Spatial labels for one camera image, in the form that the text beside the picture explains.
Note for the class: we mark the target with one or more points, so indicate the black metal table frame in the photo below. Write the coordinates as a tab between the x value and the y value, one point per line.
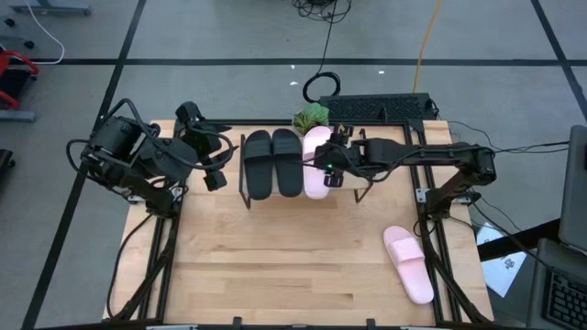
266	124

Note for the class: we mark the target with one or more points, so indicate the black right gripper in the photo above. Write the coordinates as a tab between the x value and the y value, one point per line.
341	158

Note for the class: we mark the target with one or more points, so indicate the grey metal floor base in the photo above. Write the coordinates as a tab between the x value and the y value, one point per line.
50	7

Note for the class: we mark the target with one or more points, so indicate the small green potted plant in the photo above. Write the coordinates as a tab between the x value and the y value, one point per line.
312	117

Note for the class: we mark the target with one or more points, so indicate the black table clamp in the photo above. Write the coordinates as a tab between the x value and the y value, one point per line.
237	322
371	322

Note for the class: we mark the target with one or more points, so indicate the wooden shelf with black legs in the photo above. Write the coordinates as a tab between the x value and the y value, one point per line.
353	185

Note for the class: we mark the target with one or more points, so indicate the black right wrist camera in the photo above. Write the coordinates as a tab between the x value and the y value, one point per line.
334	179

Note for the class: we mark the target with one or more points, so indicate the black keyboard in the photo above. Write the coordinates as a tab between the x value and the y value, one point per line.
376	107

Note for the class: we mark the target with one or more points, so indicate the grey laptop with black keyboard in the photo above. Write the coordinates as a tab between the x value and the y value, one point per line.
575	192

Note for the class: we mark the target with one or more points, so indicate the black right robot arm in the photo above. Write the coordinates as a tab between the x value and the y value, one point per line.
413	153

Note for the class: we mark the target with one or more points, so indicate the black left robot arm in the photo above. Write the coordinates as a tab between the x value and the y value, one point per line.
137	156

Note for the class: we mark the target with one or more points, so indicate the black diagonal bar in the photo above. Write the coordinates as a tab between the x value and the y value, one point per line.
518	240

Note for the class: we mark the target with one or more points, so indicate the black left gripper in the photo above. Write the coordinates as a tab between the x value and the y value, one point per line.
202	139

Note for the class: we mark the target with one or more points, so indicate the white printed paper sheet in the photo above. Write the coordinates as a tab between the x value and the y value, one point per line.
502	270

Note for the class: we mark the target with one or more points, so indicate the red metal cart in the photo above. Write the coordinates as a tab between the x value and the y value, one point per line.
11	57

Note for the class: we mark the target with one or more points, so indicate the pink slide sandal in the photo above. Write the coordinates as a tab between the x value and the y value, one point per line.
314	183
408	263

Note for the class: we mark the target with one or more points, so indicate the black slide sandal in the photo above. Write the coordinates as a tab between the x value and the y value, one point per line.
258	165
287	162

